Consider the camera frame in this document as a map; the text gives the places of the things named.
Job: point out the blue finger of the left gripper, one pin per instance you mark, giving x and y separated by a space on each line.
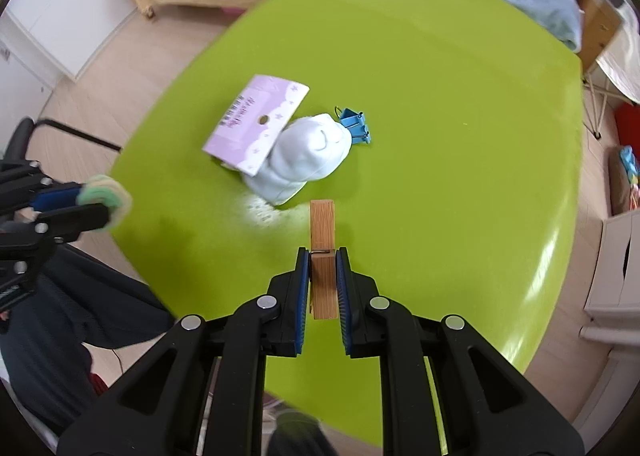
56 197

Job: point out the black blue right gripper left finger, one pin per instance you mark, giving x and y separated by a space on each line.
199 389

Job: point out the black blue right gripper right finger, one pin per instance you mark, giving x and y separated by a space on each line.
445 388

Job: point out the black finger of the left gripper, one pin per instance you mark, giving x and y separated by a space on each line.
68 224

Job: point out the green white tape roll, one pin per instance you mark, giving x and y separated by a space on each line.
103 190

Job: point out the wooden clothespin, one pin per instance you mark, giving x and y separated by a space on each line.
323 300

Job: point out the black left shoe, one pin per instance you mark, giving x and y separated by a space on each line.
298 434

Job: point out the white drawer cabinet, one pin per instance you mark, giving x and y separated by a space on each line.
613 298

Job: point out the purple paper card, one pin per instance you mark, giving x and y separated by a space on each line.
246 133

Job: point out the white sock bundle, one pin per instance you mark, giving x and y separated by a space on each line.
307 150

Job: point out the blue toy in pet bed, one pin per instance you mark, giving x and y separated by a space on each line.
630 166

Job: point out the green coffee table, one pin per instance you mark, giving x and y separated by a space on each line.
464 201

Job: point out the red storage box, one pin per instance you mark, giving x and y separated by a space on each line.
627 119

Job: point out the white folding chair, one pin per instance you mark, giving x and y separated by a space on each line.
615 72

